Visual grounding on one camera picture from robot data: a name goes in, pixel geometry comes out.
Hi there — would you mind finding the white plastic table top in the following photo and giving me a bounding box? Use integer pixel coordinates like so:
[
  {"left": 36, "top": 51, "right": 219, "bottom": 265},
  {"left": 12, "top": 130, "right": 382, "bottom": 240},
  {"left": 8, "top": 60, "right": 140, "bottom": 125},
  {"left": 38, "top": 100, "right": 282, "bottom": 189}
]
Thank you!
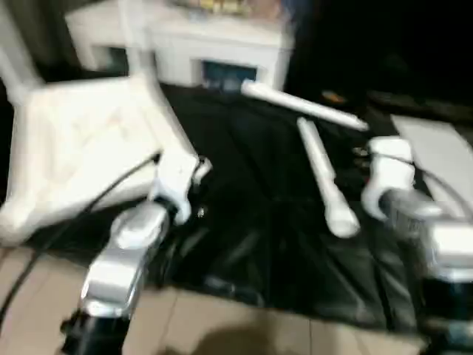
[{"left": 0, "top": 72, "right": 215, "bottom": 246}]

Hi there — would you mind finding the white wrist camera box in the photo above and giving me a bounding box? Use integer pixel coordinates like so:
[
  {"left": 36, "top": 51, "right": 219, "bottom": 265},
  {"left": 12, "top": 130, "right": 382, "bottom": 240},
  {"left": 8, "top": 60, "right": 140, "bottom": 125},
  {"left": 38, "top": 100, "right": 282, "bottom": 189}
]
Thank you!
[
  {"left": 150, "top": 152, "right": 214, "bottom": 224},
  {"left": 361, "top": 136, "right": 416, "bottom": 221}
]

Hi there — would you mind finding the black mat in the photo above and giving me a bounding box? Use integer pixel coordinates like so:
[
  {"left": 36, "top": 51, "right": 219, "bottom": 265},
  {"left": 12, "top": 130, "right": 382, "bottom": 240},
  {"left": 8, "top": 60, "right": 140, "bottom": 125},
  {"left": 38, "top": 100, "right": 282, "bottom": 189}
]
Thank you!
[{"left": 0, "top": 67, "right": 473, "bottom": 334}]

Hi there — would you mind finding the white plastic table leg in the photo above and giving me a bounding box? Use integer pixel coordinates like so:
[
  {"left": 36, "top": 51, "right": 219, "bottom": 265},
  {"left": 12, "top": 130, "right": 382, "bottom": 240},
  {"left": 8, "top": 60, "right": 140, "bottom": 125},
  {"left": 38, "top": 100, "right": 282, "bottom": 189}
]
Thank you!
[
  {"left": 240, "top": 80, "right": 369, "bottom": 132},
  {"left": 118, "top": 0, "right": 160, "bottom": 84},
  {"left": 296, "top": 117, "right": 361, "bottom": 239},
  {"left": 0, "top": 0, "right": 39, "bottom": 98}
]

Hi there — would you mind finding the grey curtain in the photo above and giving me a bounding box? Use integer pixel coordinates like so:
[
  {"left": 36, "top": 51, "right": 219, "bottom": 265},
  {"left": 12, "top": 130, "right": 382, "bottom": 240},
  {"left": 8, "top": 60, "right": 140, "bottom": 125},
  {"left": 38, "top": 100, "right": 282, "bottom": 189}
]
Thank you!
[{"left": 18, "top": 0, "right": 82, "bottom": 71}]

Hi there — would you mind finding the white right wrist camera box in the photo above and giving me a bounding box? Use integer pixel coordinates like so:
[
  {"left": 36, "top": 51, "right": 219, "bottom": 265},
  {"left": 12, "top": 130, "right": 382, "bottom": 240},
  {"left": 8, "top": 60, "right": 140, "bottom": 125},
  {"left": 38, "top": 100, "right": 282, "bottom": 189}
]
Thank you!
[{"left": 361, "top": 136, "right": 416, "bottom": 221}]

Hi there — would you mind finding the white sideboard with glass doors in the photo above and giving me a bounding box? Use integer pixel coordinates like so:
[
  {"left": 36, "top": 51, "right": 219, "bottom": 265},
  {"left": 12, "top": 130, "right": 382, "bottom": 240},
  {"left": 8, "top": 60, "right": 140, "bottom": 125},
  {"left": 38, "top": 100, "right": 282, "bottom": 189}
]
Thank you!
[{"left": 65, "top": 0, "right": 295, "bottom": 91}]

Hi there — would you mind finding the black cabinet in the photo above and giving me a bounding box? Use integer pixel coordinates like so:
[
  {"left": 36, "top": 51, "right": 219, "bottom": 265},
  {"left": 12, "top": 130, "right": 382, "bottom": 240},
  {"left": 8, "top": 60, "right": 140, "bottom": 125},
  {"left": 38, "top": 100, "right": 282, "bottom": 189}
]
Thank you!
[{"left": 285, "top": 0, "right": 473, "bottom": 104}]

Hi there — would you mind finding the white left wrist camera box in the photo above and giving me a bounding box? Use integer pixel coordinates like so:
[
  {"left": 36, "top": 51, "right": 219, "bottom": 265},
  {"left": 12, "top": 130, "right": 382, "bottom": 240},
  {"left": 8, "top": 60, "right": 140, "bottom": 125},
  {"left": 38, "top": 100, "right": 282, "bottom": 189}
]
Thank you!
[{"left": 150, "top": 152, "right": 214, "bottom": 224}]

